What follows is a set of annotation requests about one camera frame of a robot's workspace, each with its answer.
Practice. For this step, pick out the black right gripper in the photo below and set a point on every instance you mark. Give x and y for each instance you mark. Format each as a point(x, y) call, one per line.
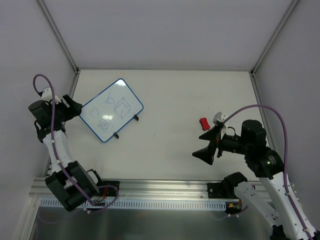
point(216, 142)

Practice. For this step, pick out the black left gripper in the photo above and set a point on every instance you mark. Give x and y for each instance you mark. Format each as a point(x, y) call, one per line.
point(69, 107)

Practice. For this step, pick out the red black whiteboard eraser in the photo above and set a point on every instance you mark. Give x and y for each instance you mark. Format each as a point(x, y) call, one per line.
point(204, 124)

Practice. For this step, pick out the blue framed whiteboard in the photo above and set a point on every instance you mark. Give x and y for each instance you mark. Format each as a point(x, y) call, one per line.
point(109, 111)

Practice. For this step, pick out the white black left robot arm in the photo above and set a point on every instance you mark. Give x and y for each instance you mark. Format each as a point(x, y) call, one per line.
point(69, 182)

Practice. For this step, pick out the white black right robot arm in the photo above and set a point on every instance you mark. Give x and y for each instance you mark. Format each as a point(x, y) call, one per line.
point(284, 219)

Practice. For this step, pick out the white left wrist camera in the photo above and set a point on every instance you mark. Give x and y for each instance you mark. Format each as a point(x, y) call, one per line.
point(47, 95)

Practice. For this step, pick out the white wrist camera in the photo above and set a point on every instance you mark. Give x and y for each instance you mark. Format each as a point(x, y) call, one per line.
point(219, 118)
point(47, 95)

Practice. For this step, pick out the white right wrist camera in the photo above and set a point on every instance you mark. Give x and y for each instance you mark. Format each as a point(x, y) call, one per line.
point(219, 118)

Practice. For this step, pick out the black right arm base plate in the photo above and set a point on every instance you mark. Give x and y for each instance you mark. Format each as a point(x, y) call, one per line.
point(216, 191)

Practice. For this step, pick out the left aluminium frame post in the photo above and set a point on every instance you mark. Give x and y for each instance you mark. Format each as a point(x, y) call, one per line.
point(59, 38)

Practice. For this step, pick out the aluminium frame post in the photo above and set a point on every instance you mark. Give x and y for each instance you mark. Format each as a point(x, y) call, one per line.
point(59, 38)
point(275, 34)

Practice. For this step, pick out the right aluminium frame post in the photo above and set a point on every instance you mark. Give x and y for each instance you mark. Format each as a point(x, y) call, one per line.
point(275, 34)

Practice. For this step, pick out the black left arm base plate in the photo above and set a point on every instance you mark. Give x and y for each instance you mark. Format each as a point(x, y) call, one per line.
point(108, 188)

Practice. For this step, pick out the aluminium mounting rail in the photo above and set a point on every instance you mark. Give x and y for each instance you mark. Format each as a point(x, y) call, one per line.
point(148, 189)

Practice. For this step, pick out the white slotted cable duct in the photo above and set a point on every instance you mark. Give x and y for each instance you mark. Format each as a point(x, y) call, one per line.
point(202, 205)

